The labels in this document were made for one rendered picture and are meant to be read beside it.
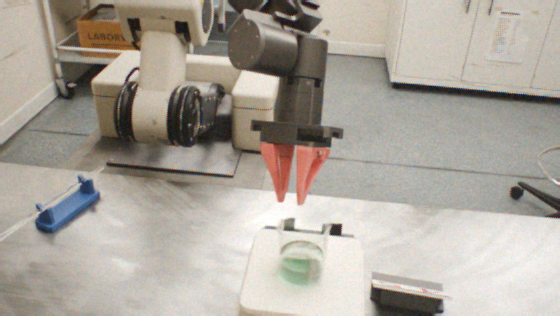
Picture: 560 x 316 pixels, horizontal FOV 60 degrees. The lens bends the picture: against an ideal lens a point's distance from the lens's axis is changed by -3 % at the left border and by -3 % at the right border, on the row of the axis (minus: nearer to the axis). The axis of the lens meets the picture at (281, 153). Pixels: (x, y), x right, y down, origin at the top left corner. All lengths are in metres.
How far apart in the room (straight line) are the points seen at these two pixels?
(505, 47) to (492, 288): 2.47
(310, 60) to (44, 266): 0.43
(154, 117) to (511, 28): 2.22
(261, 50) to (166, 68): 0.82
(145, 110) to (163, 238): 0.67
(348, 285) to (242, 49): 0.28
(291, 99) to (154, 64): 0.80
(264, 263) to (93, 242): 0.28
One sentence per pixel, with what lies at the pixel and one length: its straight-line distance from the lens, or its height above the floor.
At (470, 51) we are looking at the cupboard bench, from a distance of 3.04.
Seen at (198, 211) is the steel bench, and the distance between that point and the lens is 0.74.
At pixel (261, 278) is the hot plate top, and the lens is 0.52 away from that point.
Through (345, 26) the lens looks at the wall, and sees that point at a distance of 3.51.
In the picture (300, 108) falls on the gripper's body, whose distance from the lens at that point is 0.59.
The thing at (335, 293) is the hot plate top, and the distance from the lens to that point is 0.51.
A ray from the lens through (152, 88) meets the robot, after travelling 1.35.
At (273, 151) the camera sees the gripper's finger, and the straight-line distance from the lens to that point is 0.59.
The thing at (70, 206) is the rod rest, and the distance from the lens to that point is 0.78.
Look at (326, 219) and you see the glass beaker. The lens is 0.49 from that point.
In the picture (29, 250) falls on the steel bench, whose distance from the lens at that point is 0.74.
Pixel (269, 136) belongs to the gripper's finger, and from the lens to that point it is 0.59.
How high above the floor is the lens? 1.21
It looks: 32 degrees down
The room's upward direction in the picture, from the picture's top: 3 degrees clockwise
